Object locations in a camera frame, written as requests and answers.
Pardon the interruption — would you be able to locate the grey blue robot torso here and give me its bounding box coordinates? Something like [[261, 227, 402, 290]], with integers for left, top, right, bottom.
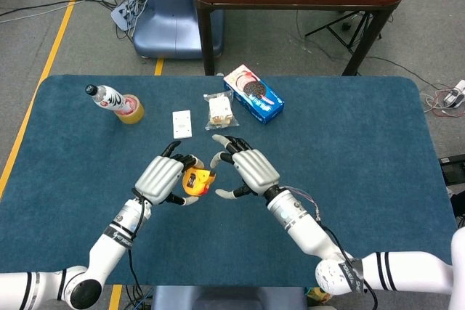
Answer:
[[152, 285, 310, 310]]

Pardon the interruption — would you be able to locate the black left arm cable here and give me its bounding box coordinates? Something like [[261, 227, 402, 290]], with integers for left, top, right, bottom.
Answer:
[[125, 193, 154, 310]]

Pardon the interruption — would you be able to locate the red white cable tangle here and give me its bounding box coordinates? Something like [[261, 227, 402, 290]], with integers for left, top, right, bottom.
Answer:
[[420, 83, 465, 119]]

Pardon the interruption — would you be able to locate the small white card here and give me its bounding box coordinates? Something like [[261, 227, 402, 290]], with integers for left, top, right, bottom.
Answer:
[[171, 110, 193, 139]]

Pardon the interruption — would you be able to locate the yellow tape measure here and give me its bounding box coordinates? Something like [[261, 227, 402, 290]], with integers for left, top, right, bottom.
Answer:
[[181, 159, 217, 197]]

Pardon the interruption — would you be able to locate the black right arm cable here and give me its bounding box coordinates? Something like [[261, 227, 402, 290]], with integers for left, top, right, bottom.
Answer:
[[315, 211, 379, 310]]

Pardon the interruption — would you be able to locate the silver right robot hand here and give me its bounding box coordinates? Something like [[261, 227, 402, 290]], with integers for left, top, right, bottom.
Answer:
[[210, 134, 280, 201]]

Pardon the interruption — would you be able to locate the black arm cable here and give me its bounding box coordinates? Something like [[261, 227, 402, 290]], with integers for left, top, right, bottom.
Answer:
[[315, 211, 379, 310], [125, 193, 154, 310]]

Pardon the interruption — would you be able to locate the plastic wrapped bread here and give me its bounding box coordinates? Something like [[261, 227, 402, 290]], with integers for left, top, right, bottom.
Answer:
[[203, 91, 240, 131]]

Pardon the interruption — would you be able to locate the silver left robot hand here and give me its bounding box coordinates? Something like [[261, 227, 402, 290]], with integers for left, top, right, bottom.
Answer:
[[132, 142, 204, 206]]

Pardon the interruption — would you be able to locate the black flat device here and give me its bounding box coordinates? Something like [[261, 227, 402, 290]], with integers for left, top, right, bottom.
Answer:
[[438, 153, 465, 186]]

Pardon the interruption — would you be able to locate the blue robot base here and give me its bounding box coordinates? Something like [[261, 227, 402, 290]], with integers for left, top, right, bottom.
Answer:
[[132, 0, 225, 60]]

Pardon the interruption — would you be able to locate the white power strip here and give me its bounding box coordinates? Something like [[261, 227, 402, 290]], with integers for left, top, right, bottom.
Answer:
[[442, 79, 465, 110]]

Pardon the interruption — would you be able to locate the pink white drink bottle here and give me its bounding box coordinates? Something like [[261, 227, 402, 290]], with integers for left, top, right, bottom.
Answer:
[[85, 83, 135, 115]]

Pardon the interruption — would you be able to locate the blue cookie box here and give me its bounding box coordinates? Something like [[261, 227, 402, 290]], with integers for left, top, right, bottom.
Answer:
[[222, 64, 286, 125]]

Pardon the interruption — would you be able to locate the grey power strip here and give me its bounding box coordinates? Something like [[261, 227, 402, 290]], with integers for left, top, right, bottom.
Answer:
[[110, 0, 141, 31]]

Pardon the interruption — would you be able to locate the yellow adhesive tape roll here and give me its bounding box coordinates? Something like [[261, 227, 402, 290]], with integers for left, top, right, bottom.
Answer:
[[115, 94, 145, 125]]

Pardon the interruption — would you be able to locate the blue felt table cloth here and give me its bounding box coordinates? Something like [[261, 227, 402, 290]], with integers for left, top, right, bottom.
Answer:
[[0, 74, 459, 286]]

